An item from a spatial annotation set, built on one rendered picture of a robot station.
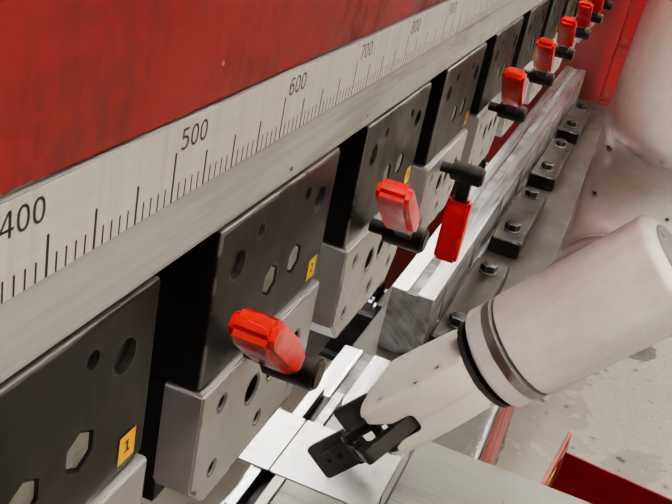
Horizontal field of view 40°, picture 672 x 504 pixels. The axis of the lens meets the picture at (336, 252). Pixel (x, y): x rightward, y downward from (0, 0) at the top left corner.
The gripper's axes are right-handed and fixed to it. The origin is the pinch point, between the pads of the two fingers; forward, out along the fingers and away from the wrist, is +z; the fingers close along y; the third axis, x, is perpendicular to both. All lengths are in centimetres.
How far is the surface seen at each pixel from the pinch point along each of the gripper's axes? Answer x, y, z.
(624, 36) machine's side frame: 1, -215, -7
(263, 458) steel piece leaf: -2.5, 3.0, 6.3
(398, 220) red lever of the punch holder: -14.3, 10.6, -20.9
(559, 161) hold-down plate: 10, -138, 8
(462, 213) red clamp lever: -9.0, -14.3, -14.9
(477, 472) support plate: 10.8, -6.7, -4.6
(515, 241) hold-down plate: 10, -86, 8
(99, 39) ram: -27, 41, -30
